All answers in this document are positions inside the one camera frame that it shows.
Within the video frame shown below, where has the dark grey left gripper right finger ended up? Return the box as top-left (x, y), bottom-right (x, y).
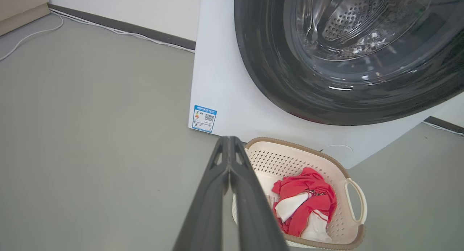
top-left (229, 136), bottom-right (290, 251)

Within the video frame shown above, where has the beige cardboard box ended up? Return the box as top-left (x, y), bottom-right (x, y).
top-left (0, 0), bottom-right (50, 37)

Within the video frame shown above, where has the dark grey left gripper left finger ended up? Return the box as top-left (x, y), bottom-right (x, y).
top-left (172, 136), bottom-right (231, 251)

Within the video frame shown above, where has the white floor cable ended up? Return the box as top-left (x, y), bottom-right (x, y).
top-left (0, 13), bottom-right (65, 62)
top-left (422, 121), bottom-right (464, 137)
top-left (50, 10), bottom-right (195, 54)

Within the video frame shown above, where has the red and white garment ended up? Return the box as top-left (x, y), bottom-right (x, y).
top-left (272, 167), bottom-right (337, 243)

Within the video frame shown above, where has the white front-load washing machine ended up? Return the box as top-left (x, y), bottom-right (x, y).
top-left (188, 0), bottom-right (464, 169)

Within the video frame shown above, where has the blue energy label sticker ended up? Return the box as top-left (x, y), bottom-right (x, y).
top-left (192, 105), bottom-right (218, 133)

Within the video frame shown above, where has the black round glass washer door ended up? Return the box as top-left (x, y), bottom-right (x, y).
top-left (234, 0), bottom-right (464, 126)

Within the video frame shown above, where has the round white filter cover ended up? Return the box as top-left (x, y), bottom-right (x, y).
top-left (320, 145), bottom-right (354, 165)

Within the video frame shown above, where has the cream perforated laundry basket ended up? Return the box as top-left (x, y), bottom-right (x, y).
top-left (232, 137), bottom-right (368, 251)

